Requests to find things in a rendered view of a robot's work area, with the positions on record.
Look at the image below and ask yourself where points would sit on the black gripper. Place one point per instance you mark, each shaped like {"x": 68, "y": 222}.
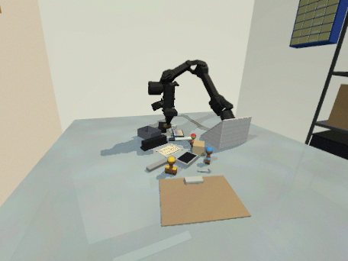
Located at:
{"x": 169, "y": 111}

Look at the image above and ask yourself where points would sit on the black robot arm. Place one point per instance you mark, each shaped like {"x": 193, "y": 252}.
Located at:
{"x": 167, "y": 87}

